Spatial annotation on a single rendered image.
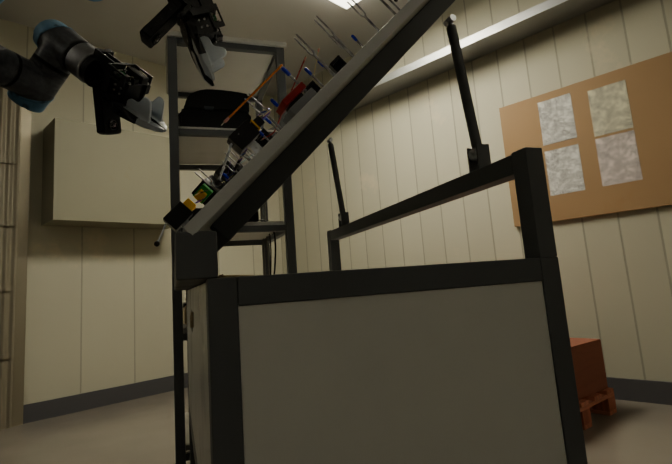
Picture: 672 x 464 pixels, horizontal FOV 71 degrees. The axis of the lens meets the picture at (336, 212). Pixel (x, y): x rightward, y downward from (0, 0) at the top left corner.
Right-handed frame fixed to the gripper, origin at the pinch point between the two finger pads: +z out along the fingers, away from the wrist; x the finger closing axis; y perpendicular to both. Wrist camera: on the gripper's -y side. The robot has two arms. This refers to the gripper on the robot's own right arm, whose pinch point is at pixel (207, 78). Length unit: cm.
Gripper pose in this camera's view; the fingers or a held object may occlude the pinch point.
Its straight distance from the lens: 107.8
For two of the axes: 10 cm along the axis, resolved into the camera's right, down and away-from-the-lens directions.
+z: 3.9, 9.2, -0.2
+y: 8.7, -3.6, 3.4
